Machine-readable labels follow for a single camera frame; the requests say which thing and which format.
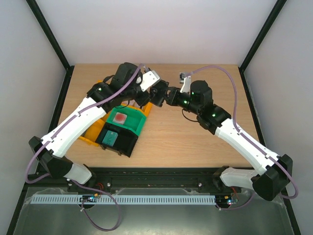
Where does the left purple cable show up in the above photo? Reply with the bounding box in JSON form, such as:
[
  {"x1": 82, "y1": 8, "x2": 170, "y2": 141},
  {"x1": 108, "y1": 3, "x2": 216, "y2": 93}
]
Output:
[{"x1": 25, "y1": 64, "x2": 145, "y2": 231}]

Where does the left black frame post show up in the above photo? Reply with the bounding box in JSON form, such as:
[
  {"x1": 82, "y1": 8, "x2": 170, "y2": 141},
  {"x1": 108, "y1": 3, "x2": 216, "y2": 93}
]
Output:
[{"x1": 25, "y1": 0, "x2": 72, "y2": 71}]

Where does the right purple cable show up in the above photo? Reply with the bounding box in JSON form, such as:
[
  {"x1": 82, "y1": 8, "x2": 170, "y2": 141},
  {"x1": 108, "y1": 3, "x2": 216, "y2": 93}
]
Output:
[{"x1": 190, "y1": 65, "x2": 299, "y2": 211}]

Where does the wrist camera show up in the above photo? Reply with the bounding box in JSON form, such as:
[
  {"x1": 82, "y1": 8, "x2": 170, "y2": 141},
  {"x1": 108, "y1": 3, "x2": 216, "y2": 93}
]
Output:
[
  {"x1": 140, "y1": 70, "x2": 160, "y2": 92},
  {"x1": 179, "y1": 72, "x2": 191, "y2": 93}
]

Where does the green bin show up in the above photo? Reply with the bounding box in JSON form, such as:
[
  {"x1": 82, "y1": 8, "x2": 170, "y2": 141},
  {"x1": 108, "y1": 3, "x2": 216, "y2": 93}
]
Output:
[{"x1": 106, "y1": 107, "x2": 147, "y2": 136}]

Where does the right black frame post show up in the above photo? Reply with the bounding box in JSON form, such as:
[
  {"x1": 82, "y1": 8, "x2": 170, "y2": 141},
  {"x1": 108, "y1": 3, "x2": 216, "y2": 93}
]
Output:
[{"x1": 239, "y1": 0, "x2": 288, "y2": 71}]

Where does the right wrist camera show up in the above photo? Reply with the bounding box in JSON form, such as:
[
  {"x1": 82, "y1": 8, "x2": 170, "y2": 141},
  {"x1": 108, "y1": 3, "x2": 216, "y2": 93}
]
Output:
[{"x1": 179, "y1": 72, "x2": 191, "y2": 93}]

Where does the black bin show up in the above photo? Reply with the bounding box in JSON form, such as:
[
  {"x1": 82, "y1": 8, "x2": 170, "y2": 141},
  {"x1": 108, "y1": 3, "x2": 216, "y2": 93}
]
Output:
[{"x1": 96, "y1": 123, "x2": 138, "y2": 158}]

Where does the yellow bin far right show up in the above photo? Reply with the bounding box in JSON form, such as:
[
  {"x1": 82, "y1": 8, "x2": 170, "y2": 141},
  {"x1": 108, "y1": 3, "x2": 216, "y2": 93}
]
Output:
[{"x1": 116, "y1": 99, "x2": 152, "y2": 117}]

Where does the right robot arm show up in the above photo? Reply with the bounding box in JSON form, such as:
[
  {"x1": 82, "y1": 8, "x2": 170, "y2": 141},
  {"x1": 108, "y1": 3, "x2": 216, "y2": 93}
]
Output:
[{"x1": 165, "y1": 80, "x2": 293, "y2": 201}]

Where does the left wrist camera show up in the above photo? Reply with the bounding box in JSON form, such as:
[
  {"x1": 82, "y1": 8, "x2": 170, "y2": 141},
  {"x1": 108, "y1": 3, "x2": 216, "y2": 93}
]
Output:
[{"x1": 140, "y1": 70, "x2": 160, "y2": 92}]

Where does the teal card stack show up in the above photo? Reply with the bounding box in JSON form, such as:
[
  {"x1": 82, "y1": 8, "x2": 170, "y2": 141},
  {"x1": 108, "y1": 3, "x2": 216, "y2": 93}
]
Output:
[{"x1": 102, "y1": 130, "x2": 118, "y2": 146}]

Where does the white slotted cable duct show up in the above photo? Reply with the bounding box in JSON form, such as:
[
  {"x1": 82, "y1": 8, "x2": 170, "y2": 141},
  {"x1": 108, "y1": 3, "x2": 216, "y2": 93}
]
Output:
[{"x1": 30, "y1": 194, "x2": 216, "y2": 205}]

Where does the yellow bin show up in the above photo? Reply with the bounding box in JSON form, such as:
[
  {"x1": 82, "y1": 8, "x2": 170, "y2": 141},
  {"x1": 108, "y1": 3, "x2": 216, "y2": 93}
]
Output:
[
  {"x1": 78, "y1": 117, "x2": 107, "y2": 147},
  {"x1": 87, "y1": 81, "x2": 107, "y2": 100},
  {"x1": 116, "y1": 99, "x2": 152, "y2": 117}
]

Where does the yellow bin far left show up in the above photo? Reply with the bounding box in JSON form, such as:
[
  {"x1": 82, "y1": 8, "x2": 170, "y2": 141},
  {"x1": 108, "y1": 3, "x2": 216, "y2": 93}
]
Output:
[{"x1": 87, "y1": 81, "x2": 107, "y2": 100}]

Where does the black frame post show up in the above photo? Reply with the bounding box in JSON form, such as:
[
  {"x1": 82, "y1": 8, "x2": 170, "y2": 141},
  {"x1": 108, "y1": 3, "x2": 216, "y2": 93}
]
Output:
[
  {"x1": 239, "y1": 0, "x2": 288, "y2": 71},
  {"x1": 25, "y1": 0, "x2": 72, "y2": 71}
]

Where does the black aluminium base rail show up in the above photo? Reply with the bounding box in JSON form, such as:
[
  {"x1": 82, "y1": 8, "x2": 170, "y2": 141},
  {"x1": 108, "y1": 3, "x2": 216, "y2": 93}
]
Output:
[{"x1": 24, "y1": 167, "x2": 286, "y2": 194}]

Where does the yellow bin near left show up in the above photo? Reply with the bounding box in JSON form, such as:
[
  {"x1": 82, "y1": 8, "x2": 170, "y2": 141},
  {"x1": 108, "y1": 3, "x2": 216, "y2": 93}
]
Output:
[{"x1": 78, "y1": 117, "x2": 107, "y2": 147}]

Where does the red circle card stack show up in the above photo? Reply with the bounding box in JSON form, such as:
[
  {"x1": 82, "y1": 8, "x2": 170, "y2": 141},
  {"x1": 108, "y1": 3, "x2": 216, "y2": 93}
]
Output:
[{"x1": 113, "y1": 112, "x2": 127, "y2": 125}]

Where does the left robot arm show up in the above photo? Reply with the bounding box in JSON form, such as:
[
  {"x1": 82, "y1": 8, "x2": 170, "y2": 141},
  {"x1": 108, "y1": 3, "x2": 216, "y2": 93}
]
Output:
[{"x1": 25, "y1": 62, "x2": 161, "y2": 185}]

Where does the purple cable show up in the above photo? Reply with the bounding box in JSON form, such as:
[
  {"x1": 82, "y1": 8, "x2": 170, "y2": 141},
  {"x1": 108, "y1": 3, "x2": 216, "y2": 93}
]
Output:
[
  {"x1": 190, "y1": 65, "x2": 299, "y2": 211},
  {"x1": 25, "y1": 64, "x2": 145, "y2": 231}
]

